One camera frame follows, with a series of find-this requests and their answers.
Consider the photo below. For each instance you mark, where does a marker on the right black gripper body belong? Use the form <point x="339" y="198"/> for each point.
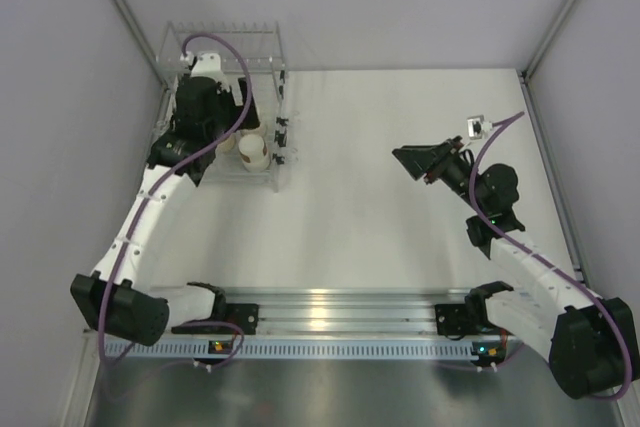
<point x="454" y="170"/>

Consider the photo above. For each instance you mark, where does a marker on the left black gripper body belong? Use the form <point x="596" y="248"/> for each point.
<point x="228" y="114"/>

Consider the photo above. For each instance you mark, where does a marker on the steel cup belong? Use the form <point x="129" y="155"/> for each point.
<point x="254" y="153"/>
<point x="260" y="131"/>
<point x="226" y="145"/>

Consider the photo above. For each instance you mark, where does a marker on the steel cup front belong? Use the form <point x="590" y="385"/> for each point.
<point x="254" y="153"/>

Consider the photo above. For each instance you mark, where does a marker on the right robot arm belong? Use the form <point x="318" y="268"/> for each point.
<point x="588" y="342"/>

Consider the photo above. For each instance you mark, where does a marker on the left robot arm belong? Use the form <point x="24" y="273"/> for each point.
<point x="174" y="168"/>

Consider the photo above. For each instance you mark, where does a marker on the clear acrylic dish rack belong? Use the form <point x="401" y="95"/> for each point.
<point x="261" y="49"/>

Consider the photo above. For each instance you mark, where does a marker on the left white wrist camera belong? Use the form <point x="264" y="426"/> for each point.
<point x="207" y="64"/>

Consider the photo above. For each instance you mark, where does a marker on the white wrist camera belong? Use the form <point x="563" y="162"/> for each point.
<point x="478" y="127"/>
<point x="207" y="64"/>

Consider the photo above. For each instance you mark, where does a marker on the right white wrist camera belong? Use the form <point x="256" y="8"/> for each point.
<point x="478" y="127"/>

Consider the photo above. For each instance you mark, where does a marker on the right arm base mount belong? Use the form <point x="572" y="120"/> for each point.
<point x="453" y="321"/>

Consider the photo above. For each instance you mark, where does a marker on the left aluminium frame post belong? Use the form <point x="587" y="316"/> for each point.
<point x="134" y="28"/>

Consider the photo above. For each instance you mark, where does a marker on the aluminium frame post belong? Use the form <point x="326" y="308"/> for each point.
<point x="552" y="31"/>
<point x="134" y="28"/>

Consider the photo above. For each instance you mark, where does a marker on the aluminium mounting rail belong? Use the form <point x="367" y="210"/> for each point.
<point x="340" y="312"/>

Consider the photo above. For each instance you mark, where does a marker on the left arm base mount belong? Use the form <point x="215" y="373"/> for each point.
<point x="243" y="315"/>

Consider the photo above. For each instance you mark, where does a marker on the white slotted cable duct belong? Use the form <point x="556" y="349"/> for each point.
<point x="302" y="349"/>

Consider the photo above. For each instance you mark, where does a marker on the right aluminium frame post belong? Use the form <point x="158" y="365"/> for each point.
<point x="552" y="31"/>

